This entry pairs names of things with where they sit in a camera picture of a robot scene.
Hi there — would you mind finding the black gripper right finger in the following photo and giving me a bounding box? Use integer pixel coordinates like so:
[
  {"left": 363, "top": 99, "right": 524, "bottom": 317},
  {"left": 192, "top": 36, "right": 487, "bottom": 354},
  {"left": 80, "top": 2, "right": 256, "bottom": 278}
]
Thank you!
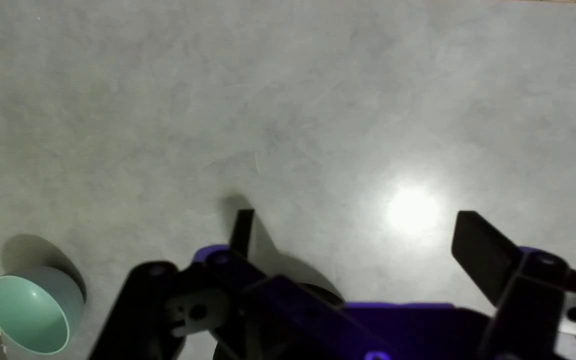
[{"left": 452, "top": 211, "right": 576, "bottom": 360}]

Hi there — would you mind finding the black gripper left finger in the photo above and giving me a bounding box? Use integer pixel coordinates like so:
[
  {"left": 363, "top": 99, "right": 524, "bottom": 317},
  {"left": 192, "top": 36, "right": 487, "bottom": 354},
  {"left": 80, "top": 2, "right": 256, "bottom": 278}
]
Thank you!
[{"left": 89, "top": 211, "right": 396, "bottom": 360}]

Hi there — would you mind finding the teal green cup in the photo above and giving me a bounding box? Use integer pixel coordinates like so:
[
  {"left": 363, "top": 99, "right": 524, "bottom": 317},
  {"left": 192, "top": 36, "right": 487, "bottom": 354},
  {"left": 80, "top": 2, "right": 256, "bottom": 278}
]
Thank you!
[{"left": 0, "top": 266, "right": 86, "bottom": 356}]

